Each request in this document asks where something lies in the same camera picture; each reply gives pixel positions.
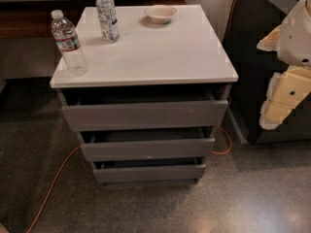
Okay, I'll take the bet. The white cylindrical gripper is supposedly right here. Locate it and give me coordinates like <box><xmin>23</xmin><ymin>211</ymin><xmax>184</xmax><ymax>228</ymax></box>
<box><xmin>257</xmin><ymin>0</ymin><xmax>311</xmax><ymax>130</ymax></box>

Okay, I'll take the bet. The grey top drawer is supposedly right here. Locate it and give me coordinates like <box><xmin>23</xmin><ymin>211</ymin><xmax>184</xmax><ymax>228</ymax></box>
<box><xmin>62</xmin><ymin>99</ymin><xmax>227</xmax><ymax>132</ymax></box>

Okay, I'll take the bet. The grey drawer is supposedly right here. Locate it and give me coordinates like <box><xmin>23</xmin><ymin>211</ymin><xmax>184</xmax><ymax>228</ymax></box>
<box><xmin>91</xmin><ymin>157</ymin><xmax>206</xmax><ymax>183</ymax></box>
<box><xmin>81</xmin><ymin>127</ymin><xmax>215</xmax><ymax>161</ymax></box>
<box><xmin>62</xmin><ymin>99</ymin><xmax>227</xmax><ymax>132</ymax></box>

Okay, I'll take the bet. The clear water bottle red label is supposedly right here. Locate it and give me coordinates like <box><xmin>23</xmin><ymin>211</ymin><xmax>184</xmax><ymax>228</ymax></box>
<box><xmin>51</xmin><ymin>10</ymin><xmax>87</xmax><ymax>76</ymax></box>

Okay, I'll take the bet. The white-topped grey drawer cabinet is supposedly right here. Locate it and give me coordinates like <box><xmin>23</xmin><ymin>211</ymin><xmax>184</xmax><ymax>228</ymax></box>
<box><xmin>49</xmin><ymin>4</ymin><xmax>240</xmax><ymax>187</ymax></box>

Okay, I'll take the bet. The grey bottom drawer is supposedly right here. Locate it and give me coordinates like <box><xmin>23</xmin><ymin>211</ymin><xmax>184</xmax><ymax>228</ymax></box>
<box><xmin>91</xmin><ymin>157</ymin><xmax>206</xmax><ymax>183</ymax></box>

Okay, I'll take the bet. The grey middle drawer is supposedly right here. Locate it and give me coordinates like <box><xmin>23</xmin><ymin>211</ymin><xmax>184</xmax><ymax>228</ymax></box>
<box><xmin>81</xmin><ymin>127</ymin><xmax>215</xmax><ymax>161</ymax></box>

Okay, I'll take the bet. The clear water bottle blue label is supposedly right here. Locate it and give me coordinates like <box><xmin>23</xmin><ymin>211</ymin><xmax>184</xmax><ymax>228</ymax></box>
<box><xmin>95</xmin><ymin>0</ymin><xmax>120</xmax><ymax>42</ymax></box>

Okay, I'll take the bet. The black side cabinet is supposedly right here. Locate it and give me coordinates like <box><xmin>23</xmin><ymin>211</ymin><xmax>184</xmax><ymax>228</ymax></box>
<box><xmin>223</xmin><ymin>0</ymin><xmax>311</xmax><ymax>144</ymax></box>

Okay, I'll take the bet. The beige paper bowl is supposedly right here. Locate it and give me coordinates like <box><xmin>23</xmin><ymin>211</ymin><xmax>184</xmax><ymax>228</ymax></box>
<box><xmin>145</xmin><ymin>5</ymin><xmax>177</xmax><ymax>24</ymax></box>

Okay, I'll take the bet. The orange extension cable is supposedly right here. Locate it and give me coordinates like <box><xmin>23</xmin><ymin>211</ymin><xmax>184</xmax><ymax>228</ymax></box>
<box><xmin>24</xmin><ymin>0</ymin><xmax>249</xmax><ymax>233</ymax></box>

